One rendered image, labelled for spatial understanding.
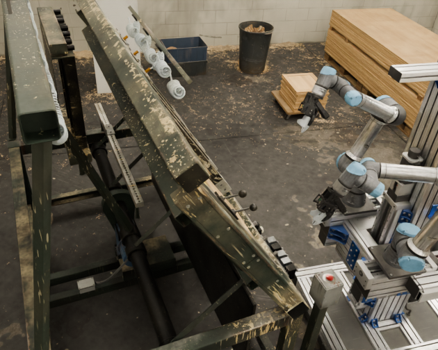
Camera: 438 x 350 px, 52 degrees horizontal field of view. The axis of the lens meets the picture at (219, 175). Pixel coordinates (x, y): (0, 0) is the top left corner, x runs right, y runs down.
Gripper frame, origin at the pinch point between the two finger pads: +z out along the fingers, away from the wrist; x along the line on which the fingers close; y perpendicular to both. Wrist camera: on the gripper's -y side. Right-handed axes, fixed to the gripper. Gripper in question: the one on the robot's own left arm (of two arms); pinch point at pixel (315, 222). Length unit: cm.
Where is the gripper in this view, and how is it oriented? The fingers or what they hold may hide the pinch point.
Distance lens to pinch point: 219.5
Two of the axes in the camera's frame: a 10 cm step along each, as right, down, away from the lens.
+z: -5.1, 7.5, 4.3
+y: -8.3, -2.9, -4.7
